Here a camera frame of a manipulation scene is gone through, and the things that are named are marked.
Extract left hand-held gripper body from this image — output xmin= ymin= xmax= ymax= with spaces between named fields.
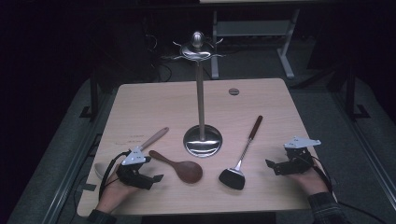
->
xmin=116 ymin=147 xmax=154 ymax=190

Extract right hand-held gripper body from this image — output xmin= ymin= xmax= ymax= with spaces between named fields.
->
xmin=274 ymin=135 xmax=321 ymax=175

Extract light wooden spoon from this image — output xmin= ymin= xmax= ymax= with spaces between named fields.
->
xmin=93 ymin=126 xmax=170 ymax=180

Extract dark brown wooden spoon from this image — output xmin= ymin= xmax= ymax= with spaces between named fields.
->
xmin=148 ymin=149 xmax=204 ymax=185

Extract black spatula with red-brown handle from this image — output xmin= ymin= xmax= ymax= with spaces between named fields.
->
xmin=218 ymin=115 xmax=264 ymax=191

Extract metal utensil stand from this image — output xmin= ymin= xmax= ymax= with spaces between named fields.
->
xmin=161 ymin=30 xmax=226 ymax=158

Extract person's right hand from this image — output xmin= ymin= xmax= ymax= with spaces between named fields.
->
xmin=288 ymin=167 xmax=330 ymax=197

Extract person's left hand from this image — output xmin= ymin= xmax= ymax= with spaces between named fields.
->
xmin=96 ymin=169 xmax=138 ymax=213

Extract black metal stand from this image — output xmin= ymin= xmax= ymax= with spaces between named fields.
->
xmin=344 ymin=64 xmax=372 ymax=120
xmin=78 ymin=69 xmax=101 ymax=120

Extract left hand-held gripper cable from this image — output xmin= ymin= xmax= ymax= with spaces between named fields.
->
xmin=98 ymin=150 xmax=130 ymax=200

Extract black floor cables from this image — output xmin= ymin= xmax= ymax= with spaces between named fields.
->
xmin=145 ymin=33 xmax=173 ymax=82

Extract white metal desk frame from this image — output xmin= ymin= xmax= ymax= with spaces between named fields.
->
xmin=210 ymin=8 xmax=302 ymax=80

